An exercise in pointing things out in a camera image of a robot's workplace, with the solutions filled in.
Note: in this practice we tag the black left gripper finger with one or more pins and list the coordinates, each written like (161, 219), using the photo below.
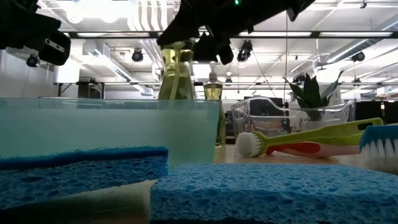
(56, 48)

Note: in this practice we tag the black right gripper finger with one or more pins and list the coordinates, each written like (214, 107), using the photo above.
(183, 32)
(214, 48)

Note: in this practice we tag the clear yellow soap bottle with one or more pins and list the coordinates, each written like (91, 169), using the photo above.
(177, 77)
(214, 90)

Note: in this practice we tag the blue scouring sponge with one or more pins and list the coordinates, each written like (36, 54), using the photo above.
(264, 196)
(77, 177)

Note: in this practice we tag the blue scrub brush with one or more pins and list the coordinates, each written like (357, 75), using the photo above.
(379, 133)

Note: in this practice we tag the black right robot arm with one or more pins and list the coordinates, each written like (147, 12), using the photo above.
(300, 7)

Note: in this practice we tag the black ceiling spotlight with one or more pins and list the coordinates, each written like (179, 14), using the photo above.
(137, 56)
(245, 52)
(358, 57)
(32, 61)

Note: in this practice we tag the clear plastic bin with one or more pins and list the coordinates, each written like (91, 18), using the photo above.
(239, 118)

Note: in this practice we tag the green translucent plastic bin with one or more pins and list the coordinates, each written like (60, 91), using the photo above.
(93, 124)

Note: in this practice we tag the green plant in white pot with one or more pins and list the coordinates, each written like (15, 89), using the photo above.
(311, 90)

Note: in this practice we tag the black background monitor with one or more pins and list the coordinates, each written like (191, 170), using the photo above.
(373, 112)

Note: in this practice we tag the white ceiling air duct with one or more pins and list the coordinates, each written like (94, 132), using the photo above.
(109, 62)

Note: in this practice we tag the grey round ceiling duct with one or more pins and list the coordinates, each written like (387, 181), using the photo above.
(357, 43)

